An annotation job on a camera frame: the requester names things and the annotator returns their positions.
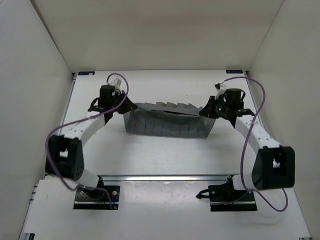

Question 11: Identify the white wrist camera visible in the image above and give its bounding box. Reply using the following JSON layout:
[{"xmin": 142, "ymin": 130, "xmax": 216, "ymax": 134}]
[
  {"xmin": 108, "ymin": 77, "xmax": 122, "ymax": 93},
  {"xmin": 214, "ymin": 82, "xmax": 227, "ymax": 100}
]

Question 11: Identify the blue corner sticker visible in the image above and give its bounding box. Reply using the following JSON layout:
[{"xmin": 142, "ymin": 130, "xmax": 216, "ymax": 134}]
[
  {"xmin": 77, "ymin": 71, "xmax": 95, "ymax": 76},
  {"xmin": 225, "ymin": 69, "xmax": 243, "ymax": 74}
]

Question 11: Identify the aluminium table rail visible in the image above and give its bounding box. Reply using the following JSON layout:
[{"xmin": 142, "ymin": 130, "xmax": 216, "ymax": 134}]
[
  {"xmin": 46, "ymin": 72, "xmax": 77, "ymax": 176},
  {"xmin": 243, "ymin": 70, "xmax": 281, "ymax": 173}
]

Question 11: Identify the grey pleated skirt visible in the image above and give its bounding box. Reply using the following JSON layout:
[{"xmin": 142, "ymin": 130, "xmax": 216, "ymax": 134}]
[{"xmin": 123, "ymin": 102, "xmax": 216, "ymax": 139}]

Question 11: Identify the right aluminium table rail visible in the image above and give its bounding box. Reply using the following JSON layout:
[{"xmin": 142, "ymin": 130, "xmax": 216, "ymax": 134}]
[{"xmin": 243, "ymin": 70, "xmax": 281, "ymax": 173}]

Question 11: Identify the left aluminium table rail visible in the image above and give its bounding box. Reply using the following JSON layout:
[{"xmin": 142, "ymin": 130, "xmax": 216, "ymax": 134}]
[{"xmin": 46, "ymin": 72, "xmax": 77, "ymax": 176}]

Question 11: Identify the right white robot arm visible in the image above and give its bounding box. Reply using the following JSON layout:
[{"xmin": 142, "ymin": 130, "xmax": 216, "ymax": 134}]
[{"xmin": 199, "ymin": 88, "xmax": 295, "ymax": 200}]

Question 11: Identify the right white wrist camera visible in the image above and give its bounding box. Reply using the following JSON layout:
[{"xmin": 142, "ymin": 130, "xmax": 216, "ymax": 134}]
[{"xmin": 214, "ymin": 82, "xmax": 227, "ymax": 100}]

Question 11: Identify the front aluminium rail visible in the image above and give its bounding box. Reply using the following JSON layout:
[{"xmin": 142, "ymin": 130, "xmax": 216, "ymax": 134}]
[{"xmin": 101, "ymin": 174, "xmax": 233, "ymax": 183}]

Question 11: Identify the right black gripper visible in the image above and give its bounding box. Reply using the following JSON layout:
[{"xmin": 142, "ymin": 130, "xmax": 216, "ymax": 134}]
[{"xmin": 200, "ymin": 96, "xmax": 231, "ymax": 119}]

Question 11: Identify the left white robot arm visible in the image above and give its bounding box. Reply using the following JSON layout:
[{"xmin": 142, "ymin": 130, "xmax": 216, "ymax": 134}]
[{"xmin": 45, "ymin": 81, "xmax": 137, "ymax": 199}]

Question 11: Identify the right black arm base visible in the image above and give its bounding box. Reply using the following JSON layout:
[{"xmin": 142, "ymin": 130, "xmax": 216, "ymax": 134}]
[{"xmin": 195, "ymin": 176, "xmax": 258, "ymax": 212}]

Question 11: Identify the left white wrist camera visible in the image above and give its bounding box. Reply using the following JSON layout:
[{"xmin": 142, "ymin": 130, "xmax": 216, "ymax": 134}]
[{"xmin": 108, "ymin": 77, "xmax": 122, "ymax": 93}]

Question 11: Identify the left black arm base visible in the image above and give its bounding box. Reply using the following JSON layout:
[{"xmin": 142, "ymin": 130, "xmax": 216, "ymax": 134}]
[{"xmin": 73, "ymin": 179, "xmax": 121, "ymax": 211}]

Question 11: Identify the left blue corner sticker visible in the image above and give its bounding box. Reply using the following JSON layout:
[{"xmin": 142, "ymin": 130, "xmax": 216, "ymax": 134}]
[{"xmin": 77, "ymin": 71, "xmax": 95, "ymax": 76}]

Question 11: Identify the right blue corner sticker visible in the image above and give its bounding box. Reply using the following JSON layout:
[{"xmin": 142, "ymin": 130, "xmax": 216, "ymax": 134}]
[{"xmin": 225, "ymin": 69, "xmax": 243, "ymax": 74}]

